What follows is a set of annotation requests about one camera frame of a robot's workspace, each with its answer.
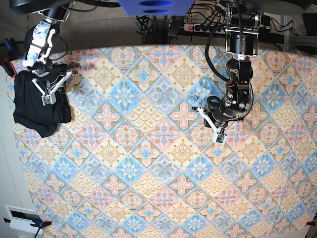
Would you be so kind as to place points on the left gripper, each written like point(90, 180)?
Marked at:
point(217, 121)

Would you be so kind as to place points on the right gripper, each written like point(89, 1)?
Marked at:
point(49, 80)

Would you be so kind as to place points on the black t-shirt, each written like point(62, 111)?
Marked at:
point(30, 111)

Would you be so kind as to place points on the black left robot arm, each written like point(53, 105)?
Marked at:
point(241, 25)

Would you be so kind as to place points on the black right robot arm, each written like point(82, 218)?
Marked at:
point(54, 11)

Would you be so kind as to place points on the red table clamp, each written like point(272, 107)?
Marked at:
point(8, 67)

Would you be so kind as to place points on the patterned colourful tablecloth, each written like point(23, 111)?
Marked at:
point(137, 162)

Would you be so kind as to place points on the white power strip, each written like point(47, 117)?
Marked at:
point(193, 29)

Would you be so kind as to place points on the white wall outlet box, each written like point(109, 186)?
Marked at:
point(21, 218)

